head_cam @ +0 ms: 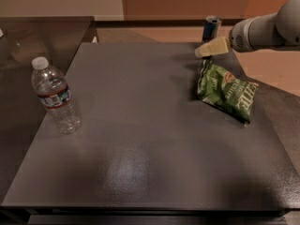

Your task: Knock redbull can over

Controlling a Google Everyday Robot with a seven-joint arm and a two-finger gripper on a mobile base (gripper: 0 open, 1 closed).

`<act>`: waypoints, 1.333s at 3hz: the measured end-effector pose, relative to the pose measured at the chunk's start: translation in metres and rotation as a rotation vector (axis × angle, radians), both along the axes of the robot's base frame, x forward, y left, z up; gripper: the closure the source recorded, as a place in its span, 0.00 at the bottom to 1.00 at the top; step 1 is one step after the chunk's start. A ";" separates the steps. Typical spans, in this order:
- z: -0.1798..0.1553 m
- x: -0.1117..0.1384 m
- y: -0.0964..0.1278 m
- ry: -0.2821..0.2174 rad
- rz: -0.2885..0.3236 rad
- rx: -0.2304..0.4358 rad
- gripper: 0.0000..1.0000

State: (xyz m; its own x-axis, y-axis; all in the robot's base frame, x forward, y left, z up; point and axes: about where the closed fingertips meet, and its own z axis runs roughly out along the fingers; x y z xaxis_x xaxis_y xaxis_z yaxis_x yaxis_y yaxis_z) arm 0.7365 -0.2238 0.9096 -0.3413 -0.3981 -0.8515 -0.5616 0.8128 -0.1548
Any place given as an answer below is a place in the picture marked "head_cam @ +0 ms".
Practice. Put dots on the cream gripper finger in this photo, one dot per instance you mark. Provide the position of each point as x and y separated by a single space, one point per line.
216 46

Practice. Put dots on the blue silver redbull can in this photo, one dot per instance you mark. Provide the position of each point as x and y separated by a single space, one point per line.
211 27

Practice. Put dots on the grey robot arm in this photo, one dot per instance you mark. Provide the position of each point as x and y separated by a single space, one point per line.
277 31

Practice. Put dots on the green chip bag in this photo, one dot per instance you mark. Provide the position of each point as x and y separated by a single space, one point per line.
218 87

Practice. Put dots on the clear plastic water bottle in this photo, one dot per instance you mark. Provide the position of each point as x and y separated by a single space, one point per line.
54 93

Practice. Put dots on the dark side table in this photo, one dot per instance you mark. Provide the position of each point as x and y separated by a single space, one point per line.
21 113

